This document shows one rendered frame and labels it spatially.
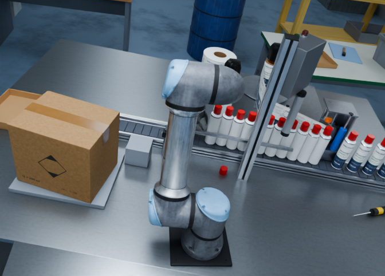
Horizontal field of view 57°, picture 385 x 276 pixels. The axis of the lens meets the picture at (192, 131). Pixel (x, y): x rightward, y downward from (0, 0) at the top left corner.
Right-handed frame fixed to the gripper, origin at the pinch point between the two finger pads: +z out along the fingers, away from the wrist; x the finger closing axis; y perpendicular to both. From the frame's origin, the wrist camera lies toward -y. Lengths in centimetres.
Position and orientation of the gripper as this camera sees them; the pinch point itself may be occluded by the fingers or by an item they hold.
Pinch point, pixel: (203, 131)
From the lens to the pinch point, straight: 162.8
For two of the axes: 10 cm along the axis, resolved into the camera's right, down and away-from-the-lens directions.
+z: 3.5, 7.7, 5.4
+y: 1.0, -6.0, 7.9
